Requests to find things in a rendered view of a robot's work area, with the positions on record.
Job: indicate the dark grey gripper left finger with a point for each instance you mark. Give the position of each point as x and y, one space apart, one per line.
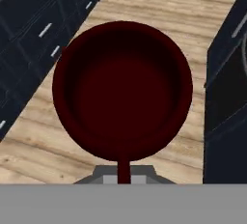
106 173

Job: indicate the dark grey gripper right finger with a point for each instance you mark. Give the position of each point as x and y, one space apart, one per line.
143 173

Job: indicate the dark red bowl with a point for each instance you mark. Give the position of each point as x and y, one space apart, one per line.
122 92

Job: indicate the dark navy cupboard run with appliance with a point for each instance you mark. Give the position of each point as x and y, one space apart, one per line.
225 112

